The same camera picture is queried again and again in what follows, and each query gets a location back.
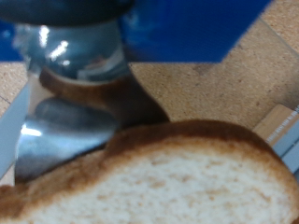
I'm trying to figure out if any white bread slice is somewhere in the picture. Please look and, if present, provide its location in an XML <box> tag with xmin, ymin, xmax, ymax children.
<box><xmin>0</xmin><ymin>119</ymin><xmax>299</xmax><ymax>224</ymax></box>

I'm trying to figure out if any wooden stand under oven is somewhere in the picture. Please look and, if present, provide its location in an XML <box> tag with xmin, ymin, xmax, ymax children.
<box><xmin>252</xmin><ymin>104</ymin><xmax>295</xmax><ymax>147</ymax></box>

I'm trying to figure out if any metal spatula with blue block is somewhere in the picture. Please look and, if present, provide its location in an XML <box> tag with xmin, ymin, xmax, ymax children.
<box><xmin>0</xmin><ymin>0</ymin><xmax>274</xmax><ymax>185</ymax></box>

